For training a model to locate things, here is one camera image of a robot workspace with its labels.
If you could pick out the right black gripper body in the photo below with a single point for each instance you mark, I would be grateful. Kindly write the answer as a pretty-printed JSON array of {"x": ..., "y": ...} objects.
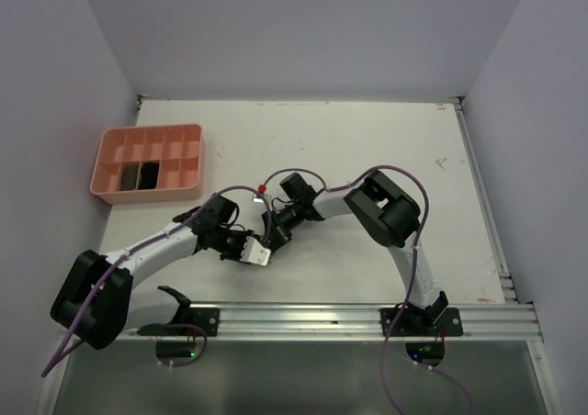
[{"x": 278, "y": 225}]

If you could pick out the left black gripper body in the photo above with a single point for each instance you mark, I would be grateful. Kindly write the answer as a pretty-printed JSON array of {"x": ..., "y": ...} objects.
[{"x": 230, "y": 242}]

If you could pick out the black underwear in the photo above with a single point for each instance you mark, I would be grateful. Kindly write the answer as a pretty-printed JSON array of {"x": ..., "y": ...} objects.
[{"x": 148, "y": 176}]

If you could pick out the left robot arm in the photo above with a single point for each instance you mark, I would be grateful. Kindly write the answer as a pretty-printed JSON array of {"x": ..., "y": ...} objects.
[{"x": 97, "y": 292}]

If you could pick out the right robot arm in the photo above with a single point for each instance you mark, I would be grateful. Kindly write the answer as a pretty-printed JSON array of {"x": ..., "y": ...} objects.
[{"x": 391, "y": 218}]

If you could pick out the pink compartment tray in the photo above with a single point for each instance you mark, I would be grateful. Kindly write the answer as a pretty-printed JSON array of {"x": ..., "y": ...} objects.
[{"x": 177, "y": 148}]

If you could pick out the dark rolled cloth in tray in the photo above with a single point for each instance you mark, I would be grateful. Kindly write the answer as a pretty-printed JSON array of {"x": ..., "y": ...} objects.
[{"x": 128, "y": 177}]

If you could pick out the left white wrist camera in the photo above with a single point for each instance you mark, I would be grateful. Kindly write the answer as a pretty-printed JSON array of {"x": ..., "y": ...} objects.
[{"x": 254, "y": 252}]

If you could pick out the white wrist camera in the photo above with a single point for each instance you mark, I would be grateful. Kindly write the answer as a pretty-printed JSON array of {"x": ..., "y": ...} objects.
[
  {"x": 254, "y": 252},
  {"x": 261, "y": 195}
]

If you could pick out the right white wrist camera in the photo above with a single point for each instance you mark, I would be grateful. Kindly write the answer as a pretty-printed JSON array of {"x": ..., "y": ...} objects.
[{"x": 261, "y": 195}]

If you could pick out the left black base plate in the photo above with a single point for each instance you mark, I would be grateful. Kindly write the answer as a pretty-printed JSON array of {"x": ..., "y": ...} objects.
[{"x": 181, "y": 324}]

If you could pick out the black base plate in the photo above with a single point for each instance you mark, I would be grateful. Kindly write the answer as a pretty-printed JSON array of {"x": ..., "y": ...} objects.
[
  {"x": 181, "y": 324},
  {"x": 418, "y": 323}
]

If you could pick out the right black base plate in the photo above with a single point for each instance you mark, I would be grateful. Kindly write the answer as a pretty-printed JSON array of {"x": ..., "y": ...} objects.
[{"x": 418, "y": 323}]

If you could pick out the aluminium mounting rail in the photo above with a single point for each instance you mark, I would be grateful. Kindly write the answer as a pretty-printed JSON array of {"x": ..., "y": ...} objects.
[{"x": 314, "y": 322}]

